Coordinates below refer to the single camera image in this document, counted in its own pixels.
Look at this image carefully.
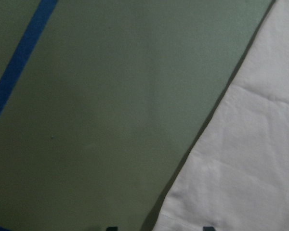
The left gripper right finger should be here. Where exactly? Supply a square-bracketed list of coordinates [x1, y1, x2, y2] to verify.
[203, 226, 215, 231]

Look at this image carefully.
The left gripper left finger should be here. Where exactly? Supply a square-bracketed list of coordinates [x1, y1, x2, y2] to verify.
[106, 226, 118, 231]

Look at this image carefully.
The pink Snoopy t-shirt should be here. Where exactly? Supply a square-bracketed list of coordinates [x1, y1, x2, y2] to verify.
[154, 0, 289, 231]

